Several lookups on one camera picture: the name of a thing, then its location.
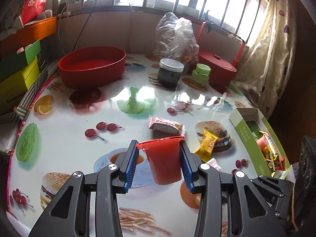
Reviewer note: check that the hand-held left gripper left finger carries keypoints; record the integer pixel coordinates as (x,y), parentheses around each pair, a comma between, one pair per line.
(130,167)

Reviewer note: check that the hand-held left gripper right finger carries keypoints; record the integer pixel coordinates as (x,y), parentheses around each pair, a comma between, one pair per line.
(186,170)

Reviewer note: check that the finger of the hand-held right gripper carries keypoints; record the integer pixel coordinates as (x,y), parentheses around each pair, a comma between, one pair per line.
(279,195)

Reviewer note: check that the red jelly cup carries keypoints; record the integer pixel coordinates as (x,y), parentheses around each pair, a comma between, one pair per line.
(164,163)
(261,142)

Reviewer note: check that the small red white candy packet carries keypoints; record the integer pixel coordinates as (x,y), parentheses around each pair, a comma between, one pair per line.
(213,164)

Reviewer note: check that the red black snack packet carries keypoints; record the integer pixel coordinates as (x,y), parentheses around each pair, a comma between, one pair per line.
(280,165)

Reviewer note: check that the yellow snack packet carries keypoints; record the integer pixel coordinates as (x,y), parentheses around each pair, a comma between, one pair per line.
(208,143)

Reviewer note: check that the long gold snack bar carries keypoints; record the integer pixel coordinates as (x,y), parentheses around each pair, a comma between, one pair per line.
(271,141)
(271,156)

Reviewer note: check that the red trimmed cake packet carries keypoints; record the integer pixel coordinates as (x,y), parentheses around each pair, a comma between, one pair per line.
(165,126)

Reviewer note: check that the green cardboard tray box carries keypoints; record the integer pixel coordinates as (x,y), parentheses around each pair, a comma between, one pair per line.
(246,133)

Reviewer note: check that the printed food tablecloth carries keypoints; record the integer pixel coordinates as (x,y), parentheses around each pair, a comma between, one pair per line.
(98,118)

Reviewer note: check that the small green jar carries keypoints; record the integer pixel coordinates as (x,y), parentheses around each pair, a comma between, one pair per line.
(201,75)

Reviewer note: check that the dark jar with white lid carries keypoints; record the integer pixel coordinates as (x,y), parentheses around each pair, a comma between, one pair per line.
(170,75)

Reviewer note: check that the red oval bowl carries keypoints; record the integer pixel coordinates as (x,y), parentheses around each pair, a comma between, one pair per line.
(92,66)

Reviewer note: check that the striped box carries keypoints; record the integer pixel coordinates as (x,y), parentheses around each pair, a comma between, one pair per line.
(30,96)

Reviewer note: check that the clear plastic bag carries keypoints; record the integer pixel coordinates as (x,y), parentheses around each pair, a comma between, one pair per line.
(176,39)

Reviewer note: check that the beige patterned curtain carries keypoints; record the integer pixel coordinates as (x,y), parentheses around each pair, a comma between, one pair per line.
(269,54)

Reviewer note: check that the yellow box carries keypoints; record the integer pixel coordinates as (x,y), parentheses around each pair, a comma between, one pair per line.
(17,86)

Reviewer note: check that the orange box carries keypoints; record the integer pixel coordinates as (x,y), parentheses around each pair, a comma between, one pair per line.
(32,33)

